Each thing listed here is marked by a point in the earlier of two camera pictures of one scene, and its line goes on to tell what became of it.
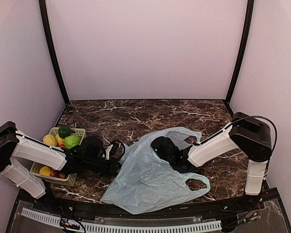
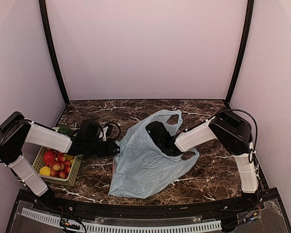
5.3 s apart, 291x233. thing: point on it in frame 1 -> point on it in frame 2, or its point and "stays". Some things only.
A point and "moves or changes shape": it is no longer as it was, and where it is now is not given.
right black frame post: x=250 y=8 stays
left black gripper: x=112 y=170 -> x=109 y=151
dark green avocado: x=64 y=131 stays
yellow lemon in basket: x=44 y=171 stays
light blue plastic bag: x=147 y=180 moves or changes shape
